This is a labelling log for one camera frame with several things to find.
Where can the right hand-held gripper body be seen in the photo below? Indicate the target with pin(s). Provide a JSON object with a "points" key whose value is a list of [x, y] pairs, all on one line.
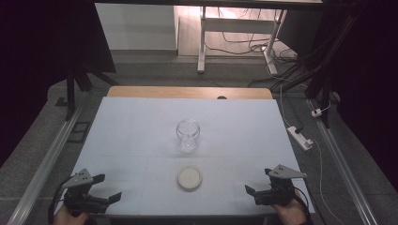
{"points": [[278, 187]]}

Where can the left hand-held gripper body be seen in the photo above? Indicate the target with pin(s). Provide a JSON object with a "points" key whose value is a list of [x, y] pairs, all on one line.
{"points": [[79, 193]]}

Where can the cream round jar lid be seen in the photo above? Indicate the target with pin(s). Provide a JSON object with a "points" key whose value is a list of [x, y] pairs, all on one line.
{"points": [[189, 178]]}

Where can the clear glass jar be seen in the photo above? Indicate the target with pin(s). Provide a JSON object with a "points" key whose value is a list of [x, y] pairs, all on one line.
{"points": [[187, 132]]}

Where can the person's left hand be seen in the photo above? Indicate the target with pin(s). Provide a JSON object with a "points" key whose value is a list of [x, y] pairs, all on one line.
{"points": [[67, 217]]}

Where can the person's right hand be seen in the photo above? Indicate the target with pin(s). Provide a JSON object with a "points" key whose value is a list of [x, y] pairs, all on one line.
{"points": [[291, 213]]}

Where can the white power strip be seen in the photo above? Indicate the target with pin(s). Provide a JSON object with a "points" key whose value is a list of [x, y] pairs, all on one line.
{"points": [[299, 139]]}

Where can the black plug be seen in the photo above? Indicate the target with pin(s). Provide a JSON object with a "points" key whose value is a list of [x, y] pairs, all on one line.
{"points": [[298, 129]]}

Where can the white table mat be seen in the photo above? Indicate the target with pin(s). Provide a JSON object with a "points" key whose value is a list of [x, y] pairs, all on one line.
{"points": [[140, 131]]}

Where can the small white adapter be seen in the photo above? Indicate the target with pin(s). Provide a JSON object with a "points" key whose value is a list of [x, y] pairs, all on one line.
{"points": [[316, 112]]}

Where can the black metal stand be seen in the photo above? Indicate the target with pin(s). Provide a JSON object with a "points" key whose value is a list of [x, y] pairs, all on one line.
{"points": [[71, 90], [325, 78]]}

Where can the wooden table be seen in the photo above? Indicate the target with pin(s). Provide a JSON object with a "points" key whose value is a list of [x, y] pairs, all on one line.
{"points": [[175, 92]]}

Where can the dark curtain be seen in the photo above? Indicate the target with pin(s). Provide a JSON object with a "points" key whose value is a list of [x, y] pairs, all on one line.
{"points": [[372, 78], [37, 62]]}

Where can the aluminium floor rail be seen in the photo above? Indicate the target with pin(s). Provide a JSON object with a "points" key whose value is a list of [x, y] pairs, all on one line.
{"points": [[47, 162], [342, 168]]}

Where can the black floor bracket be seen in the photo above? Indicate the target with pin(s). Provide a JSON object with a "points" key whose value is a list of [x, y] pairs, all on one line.
{"points": [[79, 132]]}

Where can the white desk frame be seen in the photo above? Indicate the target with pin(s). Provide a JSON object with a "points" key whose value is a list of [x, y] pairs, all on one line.
{"points": [[237, 25]]}

